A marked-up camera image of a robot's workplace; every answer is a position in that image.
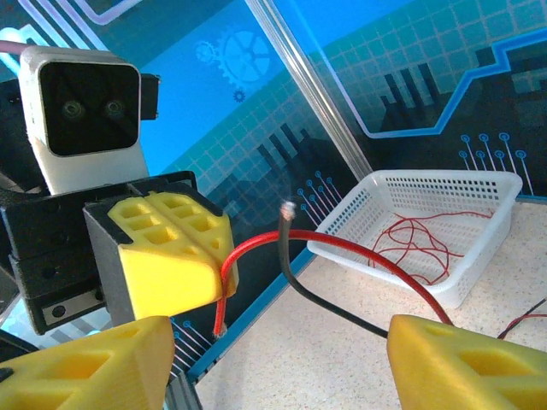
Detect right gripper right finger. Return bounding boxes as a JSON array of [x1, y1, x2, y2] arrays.
[[386, 313, 547, 410]]

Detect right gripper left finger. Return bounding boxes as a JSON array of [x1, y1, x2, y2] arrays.
[[0, 315, 176, 410]]

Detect red and black wires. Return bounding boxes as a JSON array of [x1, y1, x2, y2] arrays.
[[277, 200, 391, 339]]

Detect white plastic mesh basket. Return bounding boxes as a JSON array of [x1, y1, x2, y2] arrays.
[[306, 169, 525, 309]]

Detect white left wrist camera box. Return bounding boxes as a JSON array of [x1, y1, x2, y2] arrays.
[[19, 45, 150, 196]]

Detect aluminium frame post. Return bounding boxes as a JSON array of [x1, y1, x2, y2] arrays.
[[244, 0, 373, 183]]

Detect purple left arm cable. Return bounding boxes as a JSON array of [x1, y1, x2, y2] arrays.
[[0, 38, 35, 56]]

